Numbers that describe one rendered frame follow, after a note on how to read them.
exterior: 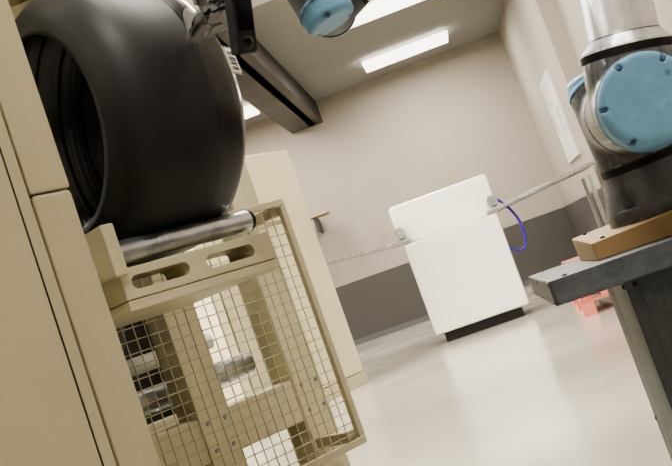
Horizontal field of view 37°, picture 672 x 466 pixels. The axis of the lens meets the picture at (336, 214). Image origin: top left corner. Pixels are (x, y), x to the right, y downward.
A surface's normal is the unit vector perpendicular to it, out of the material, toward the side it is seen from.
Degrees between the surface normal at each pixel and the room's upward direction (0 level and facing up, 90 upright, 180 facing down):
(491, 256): 90
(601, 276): 90
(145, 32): 71
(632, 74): 98
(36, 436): 90
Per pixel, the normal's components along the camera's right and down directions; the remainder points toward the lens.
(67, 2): -0.37, -0.55
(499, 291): -0.13, -0.04
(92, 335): 0.62, -0.29
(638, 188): -0.63, -0.15
